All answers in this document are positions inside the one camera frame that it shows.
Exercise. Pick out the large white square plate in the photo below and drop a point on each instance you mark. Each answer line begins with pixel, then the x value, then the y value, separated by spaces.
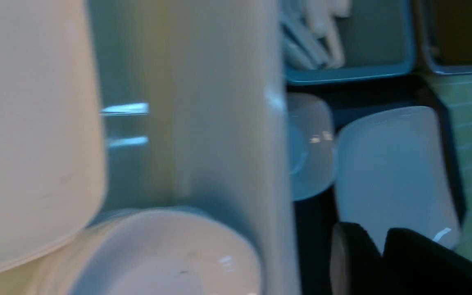
pixel 391 174

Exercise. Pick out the brown plastic bin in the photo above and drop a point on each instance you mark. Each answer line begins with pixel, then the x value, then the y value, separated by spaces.
pixel 444 35

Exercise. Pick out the stack of white square plates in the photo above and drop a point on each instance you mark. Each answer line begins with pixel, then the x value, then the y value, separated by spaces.
pixel 52 154

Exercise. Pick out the large white plastic tub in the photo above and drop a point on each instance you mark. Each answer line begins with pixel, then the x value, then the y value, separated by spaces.
pixel 194 115

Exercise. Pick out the black serving tray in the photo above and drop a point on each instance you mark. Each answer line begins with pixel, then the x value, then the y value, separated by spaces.
pixel 316 216

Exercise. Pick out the teal plastic bin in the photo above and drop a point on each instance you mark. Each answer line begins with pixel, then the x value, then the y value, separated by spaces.
pixel 378 40

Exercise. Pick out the pile of white spoons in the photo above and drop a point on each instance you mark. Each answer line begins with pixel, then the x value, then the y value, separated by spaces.
pixel 310 38

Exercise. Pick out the stack of white bowls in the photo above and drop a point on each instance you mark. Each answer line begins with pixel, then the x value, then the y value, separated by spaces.
pixel 167 251

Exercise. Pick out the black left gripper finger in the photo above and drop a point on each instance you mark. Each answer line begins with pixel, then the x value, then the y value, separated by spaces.
pixel 410 264

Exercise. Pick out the white bowl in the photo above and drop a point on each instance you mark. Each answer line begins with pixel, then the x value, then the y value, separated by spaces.
pixel 311 145

